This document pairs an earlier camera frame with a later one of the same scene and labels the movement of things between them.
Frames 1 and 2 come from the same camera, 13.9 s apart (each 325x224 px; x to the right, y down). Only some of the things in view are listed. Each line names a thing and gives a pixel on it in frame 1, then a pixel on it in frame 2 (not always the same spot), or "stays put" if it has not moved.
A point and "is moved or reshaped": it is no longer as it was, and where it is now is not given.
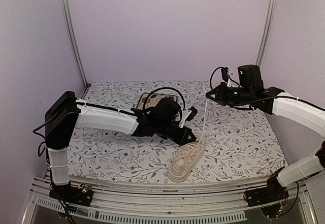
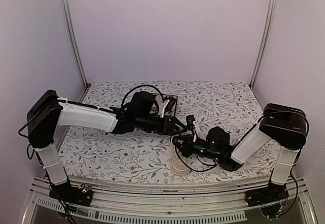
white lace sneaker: (187, 156) is moved or reshaped
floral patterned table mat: (237, 141) stays put
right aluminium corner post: (268, 22) stays put
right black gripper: (221, 97) -> (185, 148)
